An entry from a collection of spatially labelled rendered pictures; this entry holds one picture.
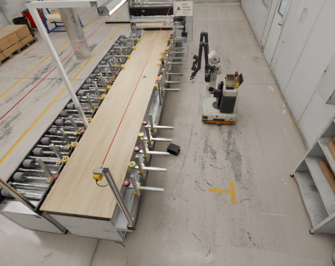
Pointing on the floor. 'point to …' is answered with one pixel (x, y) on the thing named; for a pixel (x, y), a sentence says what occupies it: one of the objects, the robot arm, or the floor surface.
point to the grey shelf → (319, 224)
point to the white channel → (51, 42)
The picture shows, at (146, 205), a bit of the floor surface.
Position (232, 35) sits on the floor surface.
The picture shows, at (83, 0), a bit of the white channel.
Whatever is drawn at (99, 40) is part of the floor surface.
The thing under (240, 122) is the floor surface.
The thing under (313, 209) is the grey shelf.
